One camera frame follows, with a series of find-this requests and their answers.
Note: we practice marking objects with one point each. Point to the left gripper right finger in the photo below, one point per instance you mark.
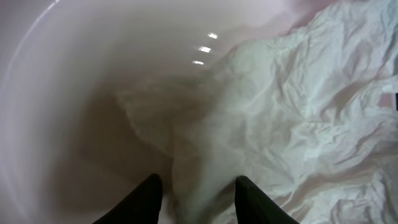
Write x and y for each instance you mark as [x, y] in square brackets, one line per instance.
[253, 206]

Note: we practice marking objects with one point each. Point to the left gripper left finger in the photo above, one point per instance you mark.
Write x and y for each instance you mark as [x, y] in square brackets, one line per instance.
[141, 206]

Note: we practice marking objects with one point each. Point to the white napkin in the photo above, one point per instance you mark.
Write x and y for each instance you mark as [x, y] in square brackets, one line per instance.
[300, 115]

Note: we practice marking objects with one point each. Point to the large white plate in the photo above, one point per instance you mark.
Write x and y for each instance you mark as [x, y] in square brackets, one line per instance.
[68, 154]

